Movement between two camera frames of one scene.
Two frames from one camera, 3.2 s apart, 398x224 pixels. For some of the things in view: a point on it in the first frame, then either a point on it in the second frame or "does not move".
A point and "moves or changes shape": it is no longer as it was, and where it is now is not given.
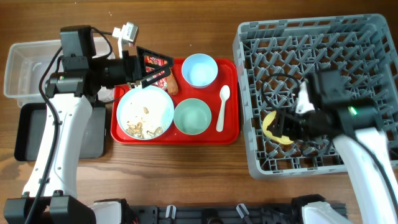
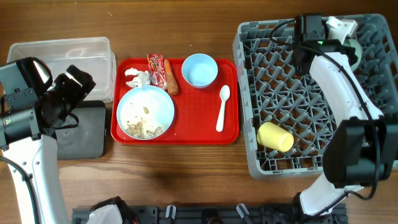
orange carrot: x=171 y=83 does not move
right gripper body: x=304 y=126 to x=349 y=51
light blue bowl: x=199 y=70 does not move
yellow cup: x=268 y=119 moves or changes shape
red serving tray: x=227 y=75 does not move
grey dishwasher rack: x=273 y=55 does not move
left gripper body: x=119 y=71 to x=68 y=94
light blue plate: x=145 y=112 does not move
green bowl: x=192 y=116 to x=358 y=52
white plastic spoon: x=224 y=94 does not move
